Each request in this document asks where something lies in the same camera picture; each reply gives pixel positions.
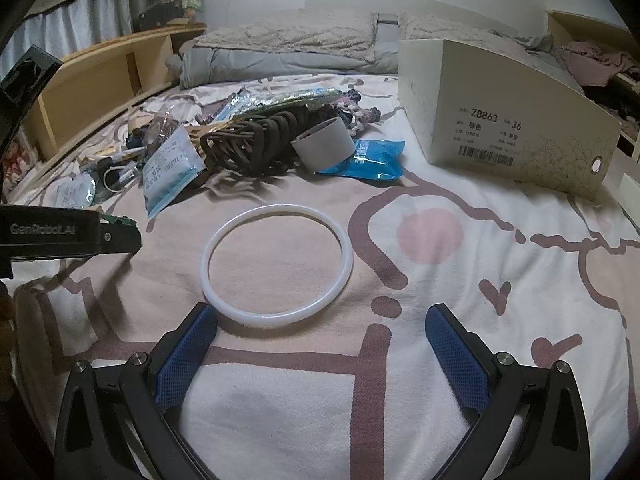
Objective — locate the white mask packet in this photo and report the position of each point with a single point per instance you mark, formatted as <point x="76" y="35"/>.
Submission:
<point x="170" y="170"/>
<point x="75" y="192"/>

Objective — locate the wooden bedside shelf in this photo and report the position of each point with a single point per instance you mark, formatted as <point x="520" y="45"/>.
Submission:
<point x="100" y="75"/>

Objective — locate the grey curtain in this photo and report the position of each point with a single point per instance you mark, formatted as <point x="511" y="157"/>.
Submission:
<point x="75" y="20"/>

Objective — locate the beige quilted pillow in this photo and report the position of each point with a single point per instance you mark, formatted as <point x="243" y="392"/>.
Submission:
<point x="290" y="32"/>
<point x="450" y="30"/>

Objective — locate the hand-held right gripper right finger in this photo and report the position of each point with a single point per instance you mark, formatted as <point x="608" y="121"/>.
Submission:
<point x="457" y="355"/>

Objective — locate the cream shoe box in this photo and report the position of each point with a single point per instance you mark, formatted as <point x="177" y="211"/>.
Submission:
<point x="500" y="120"/>

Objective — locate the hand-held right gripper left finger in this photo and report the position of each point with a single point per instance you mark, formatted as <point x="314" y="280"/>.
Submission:
<point x="185" y="355"/>

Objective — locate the blue plastic packet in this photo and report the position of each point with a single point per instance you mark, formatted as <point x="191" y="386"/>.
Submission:
<point x="375" y="160"/>

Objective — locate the purple crocheted pouch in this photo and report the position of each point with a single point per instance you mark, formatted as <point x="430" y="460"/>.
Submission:
<point x="360" y="112"/>

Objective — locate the floral cloth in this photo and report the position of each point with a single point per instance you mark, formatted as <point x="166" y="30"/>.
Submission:
<point x="17" y="165"/>

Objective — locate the white bed headboard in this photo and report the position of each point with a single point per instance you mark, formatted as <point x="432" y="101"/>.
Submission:
<point x="450" y="5"/>

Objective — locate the shiny foil packet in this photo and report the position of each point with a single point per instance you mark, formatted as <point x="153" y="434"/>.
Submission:
<point x="290" y="101"/>

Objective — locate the clear tape roll red print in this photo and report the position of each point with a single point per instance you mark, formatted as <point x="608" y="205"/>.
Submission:
<point x="322" y="147"/>

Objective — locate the printed bed sheet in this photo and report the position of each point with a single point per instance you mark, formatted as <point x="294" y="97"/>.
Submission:
<point x="300" y="410"/>

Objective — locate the wooden open cabinet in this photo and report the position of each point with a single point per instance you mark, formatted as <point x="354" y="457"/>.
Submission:
<point x="565" y="22"/>

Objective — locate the pink cloth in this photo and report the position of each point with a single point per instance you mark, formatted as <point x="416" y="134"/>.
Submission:
<point x="590" y="60"/>

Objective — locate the small plush toy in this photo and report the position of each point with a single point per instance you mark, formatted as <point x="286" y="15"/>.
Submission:
<point x="192" y="2"/>

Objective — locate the blue white striped packet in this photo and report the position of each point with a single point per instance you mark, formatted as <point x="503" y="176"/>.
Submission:
<point x="231" y="107"/>

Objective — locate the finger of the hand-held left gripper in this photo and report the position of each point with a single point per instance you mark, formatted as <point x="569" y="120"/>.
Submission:
<point x="122" y="221"/>
<point x="120" y="241"/>

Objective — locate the white cabinet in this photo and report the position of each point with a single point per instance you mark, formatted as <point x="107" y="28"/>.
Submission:
<point x="631" y="190"/>

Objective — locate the gold hair clip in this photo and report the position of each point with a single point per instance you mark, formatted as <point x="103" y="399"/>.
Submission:
<point x="210" y="135"/>

